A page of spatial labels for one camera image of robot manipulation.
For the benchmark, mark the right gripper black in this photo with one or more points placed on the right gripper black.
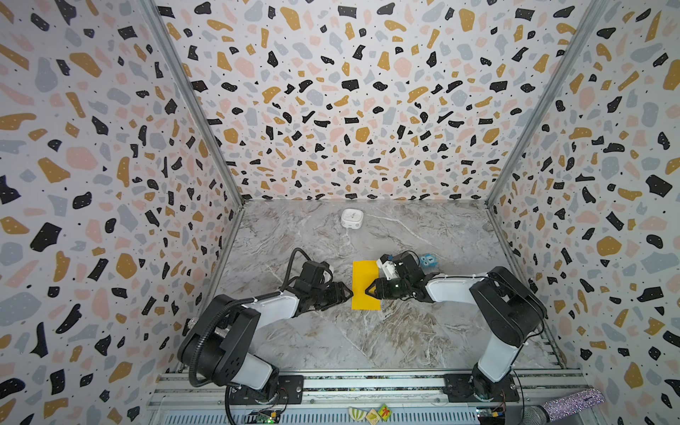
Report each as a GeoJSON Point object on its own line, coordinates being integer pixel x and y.
{"type": "Point", "coordinates": [385, 286]}

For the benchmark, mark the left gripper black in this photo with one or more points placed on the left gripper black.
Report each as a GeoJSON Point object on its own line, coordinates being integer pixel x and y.
{"type": "Point", "coordinates": [337, 294]}

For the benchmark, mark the yellow square paper sheet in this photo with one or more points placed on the yellow square paper sheet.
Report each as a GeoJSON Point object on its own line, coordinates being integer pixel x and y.
{"type": "Point", "coordinates": [364, 272]}

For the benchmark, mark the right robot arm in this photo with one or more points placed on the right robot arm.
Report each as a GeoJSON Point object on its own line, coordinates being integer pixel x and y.
{"type": "Point", "coordinates": [511, 310]}

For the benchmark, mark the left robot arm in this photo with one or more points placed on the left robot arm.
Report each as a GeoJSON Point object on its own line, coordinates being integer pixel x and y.
{"type": "Point", "coordinates": [216, 348]}

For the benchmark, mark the blue owl toy block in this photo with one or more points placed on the blue owl toy block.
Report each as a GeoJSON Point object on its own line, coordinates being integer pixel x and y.
{"type": "Point", "coordinates": [428, 262]}

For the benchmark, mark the glitter microphone right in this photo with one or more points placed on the glitter microphone right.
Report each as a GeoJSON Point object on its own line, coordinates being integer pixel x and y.
{"type": "Point", "coordinates": [561, 408]}

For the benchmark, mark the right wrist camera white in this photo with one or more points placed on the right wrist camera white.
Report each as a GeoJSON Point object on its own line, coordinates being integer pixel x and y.
{"type": "Point", "coordinates": [387, 267]}

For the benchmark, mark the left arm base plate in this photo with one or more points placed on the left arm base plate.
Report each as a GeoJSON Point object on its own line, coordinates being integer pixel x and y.
{"type": "Point", "coordinates": [279, 390]}

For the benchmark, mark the aluminium rail frame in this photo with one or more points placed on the aluminium rail frame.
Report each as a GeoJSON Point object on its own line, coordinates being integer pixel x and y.
{"type": "Point", "coordinates": [411, 396]}

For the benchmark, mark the colourful stickers on rail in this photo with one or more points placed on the colourful stickers on rail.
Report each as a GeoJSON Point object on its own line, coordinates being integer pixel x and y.
{"type": "Point", "coordinates": [372, 416]}

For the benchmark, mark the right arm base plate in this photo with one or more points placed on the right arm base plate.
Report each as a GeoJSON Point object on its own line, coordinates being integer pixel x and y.
{"type": "Point", "coordinates": [471, 388]}

